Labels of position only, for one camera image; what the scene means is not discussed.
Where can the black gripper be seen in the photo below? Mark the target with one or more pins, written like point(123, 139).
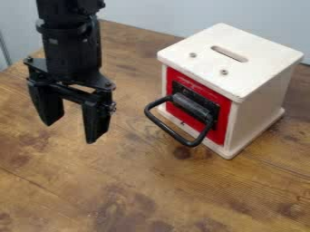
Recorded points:
point(68, 72)

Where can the red drawer front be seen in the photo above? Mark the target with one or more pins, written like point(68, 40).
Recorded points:
point(179, 83)

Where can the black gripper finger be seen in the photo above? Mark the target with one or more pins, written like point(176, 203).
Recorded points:
point(98, 109)

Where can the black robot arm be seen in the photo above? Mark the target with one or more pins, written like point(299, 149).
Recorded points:
point(68, 10)

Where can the white wooden box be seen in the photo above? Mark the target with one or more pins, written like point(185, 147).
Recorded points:
point(239, 71)

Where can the black metal drawer handle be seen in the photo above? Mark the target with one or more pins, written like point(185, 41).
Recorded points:
point(193, 109)

